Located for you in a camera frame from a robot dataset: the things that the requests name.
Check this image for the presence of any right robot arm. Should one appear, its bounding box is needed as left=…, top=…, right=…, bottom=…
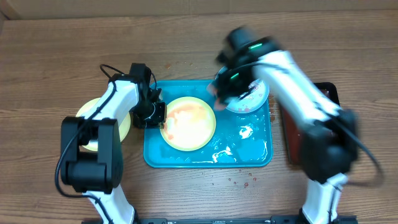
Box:
left=212, top=27, right=358, bottom=223

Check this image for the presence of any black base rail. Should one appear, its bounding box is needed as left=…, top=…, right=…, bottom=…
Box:
left=81, top=215, right=358, bottom=224

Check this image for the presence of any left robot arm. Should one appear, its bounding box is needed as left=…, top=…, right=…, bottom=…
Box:
left=54, top=63, right=167, bottom=223

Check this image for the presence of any orange sponge with green scourer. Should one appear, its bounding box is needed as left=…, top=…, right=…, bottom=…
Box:
left=206, top=83, right=226, bottom=111

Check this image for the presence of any light blue plate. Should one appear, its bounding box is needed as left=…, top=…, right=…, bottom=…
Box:
left=225, top=79, right=269, bottom=114

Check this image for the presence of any yellow-green plate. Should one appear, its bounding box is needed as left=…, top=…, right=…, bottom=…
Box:
left=76, top=98, right=131, bottom=152
left=160, top=96, right=216, bottom=152

